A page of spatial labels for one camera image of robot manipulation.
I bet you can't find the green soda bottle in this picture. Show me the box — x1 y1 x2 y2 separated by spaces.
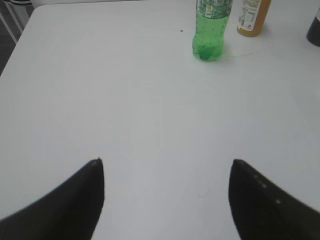
192 0 233 62

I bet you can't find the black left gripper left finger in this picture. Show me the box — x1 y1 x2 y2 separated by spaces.
0 158 105 240

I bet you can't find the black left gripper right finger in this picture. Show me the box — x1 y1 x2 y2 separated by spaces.
228 159 320 240

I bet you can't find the dark red wine bottle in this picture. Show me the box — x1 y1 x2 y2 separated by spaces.
306 9 320 47

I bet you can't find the orange juice bottle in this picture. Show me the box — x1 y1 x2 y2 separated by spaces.
237 0 272 37

